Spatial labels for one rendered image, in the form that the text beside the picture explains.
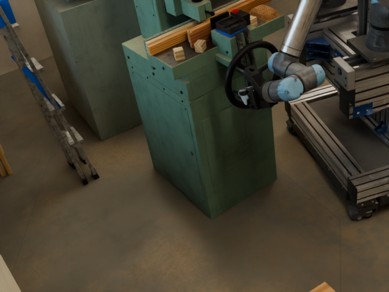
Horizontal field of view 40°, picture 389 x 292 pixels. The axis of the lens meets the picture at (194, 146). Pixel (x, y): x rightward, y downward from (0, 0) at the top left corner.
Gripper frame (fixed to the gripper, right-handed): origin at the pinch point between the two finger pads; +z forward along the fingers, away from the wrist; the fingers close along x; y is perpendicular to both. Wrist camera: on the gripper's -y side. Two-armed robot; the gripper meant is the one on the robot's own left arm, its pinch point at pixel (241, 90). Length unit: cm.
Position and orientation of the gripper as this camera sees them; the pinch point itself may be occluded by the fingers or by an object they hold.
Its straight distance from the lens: 209.7
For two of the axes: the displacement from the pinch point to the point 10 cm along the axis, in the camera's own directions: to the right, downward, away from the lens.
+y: 3.6, 9.1, 1.8
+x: 8.4, -4.1, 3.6
